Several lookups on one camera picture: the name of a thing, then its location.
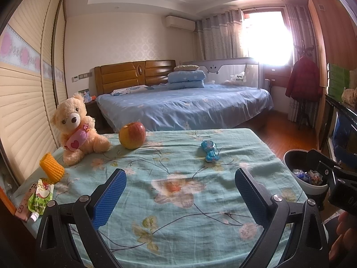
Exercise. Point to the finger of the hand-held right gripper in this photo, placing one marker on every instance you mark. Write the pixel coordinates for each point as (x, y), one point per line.
(326, 166)

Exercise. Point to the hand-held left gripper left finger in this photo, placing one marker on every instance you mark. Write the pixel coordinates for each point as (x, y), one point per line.
(107, 198)

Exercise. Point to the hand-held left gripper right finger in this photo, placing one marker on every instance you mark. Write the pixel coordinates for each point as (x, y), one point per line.
(253, 201)

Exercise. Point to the silver snack wrapper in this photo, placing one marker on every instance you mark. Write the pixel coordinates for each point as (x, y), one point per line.
(315, 178)

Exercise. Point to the blue snack wrapper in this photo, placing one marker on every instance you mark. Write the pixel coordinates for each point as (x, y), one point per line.
(302, 175)

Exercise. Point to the white round trash bin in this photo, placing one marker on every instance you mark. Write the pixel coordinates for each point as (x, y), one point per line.
(309, 191)

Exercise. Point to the person's right hand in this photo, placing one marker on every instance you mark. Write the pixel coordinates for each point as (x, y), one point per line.
(347, 229)

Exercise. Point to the black cabinet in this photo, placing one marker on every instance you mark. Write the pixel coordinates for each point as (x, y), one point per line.
(329, 117)

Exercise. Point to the green drink pouch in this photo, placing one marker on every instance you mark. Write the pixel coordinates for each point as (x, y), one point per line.
(41, 196)

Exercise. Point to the small blue plastic toy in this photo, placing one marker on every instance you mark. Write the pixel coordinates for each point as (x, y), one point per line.
(209, 150)

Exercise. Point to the red yellow apple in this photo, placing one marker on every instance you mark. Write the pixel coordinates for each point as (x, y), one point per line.
(132, 135)

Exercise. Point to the brown plush toy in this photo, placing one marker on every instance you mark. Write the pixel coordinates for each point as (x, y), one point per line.
(350, 96)

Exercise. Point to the dark wooden nightstand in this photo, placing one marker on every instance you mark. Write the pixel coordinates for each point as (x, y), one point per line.
(93, 114)

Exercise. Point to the pink packet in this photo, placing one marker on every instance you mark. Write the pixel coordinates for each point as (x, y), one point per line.
(22, 209)

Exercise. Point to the green box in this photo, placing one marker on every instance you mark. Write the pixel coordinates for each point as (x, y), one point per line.
(339, 81)

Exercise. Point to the dark red coat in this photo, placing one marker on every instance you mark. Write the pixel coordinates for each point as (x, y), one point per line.
(304, 81)

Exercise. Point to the cream teddy bear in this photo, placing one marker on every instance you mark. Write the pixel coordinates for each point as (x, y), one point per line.
(72, 117)

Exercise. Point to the white radiator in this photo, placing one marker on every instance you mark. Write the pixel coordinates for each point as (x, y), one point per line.
(268, 85)

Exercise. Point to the flat printed white pillow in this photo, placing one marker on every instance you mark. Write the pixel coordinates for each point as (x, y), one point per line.
(128, 90)

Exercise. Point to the bed with blue sheet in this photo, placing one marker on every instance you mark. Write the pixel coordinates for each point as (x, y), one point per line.
(181, 106)

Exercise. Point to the wooden headboard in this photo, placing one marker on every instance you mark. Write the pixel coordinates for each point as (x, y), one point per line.
(120, 76)

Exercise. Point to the cream slatted wardrobe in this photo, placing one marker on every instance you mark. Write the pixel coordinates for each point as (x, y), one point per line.
(25, 103)

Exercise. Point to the tall wooden cabinet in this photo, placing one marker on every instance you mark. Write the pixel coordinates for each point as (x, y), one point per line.
(318, 33)

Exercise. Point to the folded blue quilt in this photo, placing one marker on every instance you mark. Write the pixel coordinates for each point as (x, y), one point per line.
(185, 79)

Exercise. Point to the bright window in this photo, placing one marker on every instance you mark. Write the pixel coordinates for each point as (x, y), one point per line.
(267, 39)

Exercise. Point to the grey curtain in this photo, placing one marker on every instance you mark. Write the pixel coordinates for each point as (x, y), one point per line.
(295, 25)
(217, 36)

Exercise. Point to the small patterned pillow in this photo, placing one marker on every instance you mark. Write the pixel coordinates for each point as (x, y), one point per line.
(186, 67)

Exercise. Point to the white air conditioner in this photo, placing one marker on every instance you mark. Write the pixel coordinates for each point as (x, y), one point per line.
(180, 23)

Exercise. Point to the small picture frame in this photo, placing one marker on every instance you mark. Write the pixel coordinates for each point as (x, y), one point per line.
(85, 95)

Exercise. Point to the wall switch panel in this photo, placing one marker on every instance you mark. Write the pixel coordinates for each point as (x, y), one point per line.
(85, 75)

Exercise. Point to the grey bed guard rail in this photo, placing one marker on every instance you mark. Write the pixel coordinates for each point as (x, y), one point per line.
(223, 69)

